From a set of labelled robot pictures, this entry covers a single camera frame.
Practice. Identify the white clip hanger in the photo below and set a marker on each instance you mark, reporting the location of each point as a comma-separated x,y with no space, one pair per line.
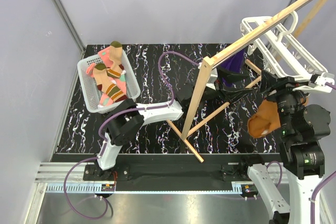
294,54

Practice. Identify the pink dotted sock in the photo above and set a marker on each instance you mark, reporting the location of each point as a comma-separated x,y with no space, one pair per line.
105,100
120,82

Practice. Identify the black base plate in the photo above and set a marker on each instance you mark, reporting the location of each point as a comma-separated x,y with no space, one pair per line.
178,172

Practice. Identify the striped beige sock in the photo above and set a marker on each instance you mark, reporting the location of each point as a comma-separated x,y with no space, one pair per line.
105,85
115,56

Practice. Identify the white plastic basket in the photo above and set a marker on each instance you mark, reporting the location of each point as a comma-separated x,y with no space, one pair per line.
100,91

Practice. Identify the aluminium rail frame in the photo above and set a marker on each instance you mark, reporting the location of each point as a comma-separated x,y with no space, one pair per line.
62,177

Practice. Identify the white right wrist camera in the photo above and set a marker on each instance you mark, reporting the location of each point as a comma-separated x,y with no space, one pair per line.
317,83

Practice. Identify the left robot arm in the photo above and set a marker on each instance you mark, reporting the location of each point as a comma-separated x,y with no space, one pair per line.
123,123

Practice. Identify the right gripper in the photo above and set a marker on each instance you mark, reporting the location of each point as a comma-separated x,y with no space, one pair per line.
284,85

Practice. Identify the purple sock pair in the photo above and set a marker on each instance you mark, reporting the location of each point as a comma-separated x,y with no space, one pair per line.
234,63

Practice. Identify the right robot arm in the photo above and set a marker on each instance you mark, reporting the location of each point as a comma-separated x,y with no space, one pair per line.
303,159

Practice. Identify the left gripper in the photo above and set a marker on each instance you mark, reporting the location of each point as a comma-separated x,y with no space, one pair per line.
229,95

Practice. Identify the orange sock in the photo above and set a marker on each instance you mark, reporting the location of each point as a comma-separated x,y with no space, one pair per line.
265,120

